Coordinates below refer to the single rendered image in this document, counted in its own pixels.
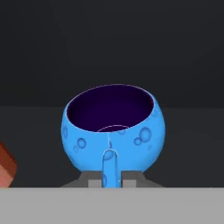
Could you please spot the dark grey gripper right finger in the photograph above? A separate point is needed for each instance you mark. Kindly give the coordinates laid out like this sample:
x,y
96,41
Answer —
x,y
134,180

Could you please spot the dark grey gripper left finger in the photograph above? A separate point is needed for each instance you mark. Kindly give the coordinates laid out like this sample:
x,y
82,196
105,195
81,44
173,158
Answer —
x,y
87,180

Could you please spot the reddish brown block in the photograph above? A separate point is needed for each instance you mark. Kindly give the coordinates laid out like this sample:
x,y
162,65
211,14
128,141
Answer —
x,y
5,169

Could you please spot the blue bubble-patterned cup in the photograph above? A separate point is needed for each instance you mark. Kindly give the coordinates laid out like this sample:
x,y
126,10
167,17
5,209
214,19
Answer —
x,y
116,151

